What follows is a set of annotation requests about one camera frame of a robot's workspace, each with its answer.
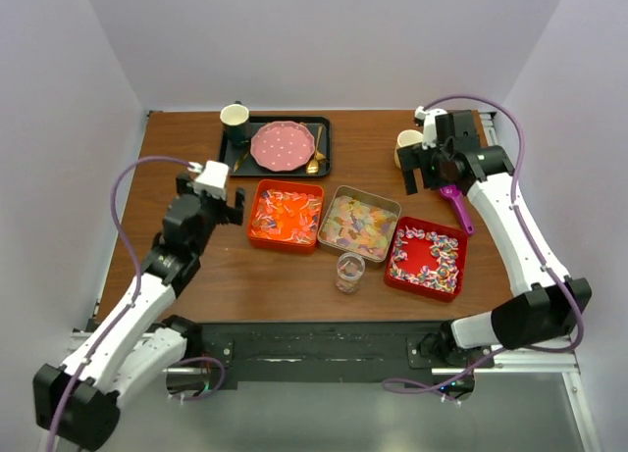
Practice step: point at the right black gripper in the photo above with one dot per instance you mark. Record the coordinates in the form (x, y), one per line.
(415, 157)

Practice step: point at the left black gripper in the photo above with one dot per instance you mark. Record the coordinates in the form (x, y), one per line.
(226, 214)

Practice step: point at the orange candy box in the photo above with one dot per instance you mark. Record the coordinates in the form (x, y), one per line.
(285, 216)

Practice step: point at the purple plastic scoop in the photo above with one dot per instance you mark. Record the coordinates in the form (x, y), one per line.
(456, 199)

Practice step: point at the silver tin of gummies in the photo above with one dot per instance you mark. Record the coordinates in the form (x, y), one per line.
(359, 222)

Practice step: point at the red box of lollipops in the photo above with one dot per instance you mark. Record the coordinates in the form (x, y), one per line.
(427, 259)

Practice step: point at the clear glass jar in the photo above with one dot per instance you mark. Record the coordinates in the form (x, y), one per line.
(350, 270)

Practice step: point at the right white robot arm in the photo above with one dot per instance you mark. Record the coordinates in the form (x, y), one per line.
(547, 302)

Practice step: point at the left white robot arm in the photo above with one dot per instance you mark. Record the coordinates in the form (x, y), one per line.
(83, 399)

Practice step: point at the yellow mug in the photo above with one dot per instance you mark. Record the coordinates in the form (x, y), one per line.
(406, 138)

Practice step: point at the black serving tray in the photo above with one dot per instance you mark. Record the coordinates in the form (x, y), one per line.
(229, 153)

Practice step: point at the pink polka dot plate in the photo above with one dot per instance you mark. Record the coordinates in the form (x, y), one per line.
(282, 146)

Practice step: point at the gold fork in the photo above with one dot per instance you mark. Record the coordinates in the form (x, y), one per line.
(319, 155)

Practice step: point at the gold spoon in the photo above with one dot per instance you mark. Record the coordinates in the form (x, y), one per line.
(313, 166)

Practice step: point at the dark green cup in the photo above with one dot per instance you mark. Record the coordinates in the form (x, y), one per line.
(236, 125)

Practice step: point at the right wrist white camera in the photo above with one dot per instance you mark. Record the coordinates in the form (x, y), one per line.
(427, 117)

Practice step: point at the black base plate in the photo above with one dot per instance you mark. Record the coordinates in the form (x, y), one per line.
(356, 352)

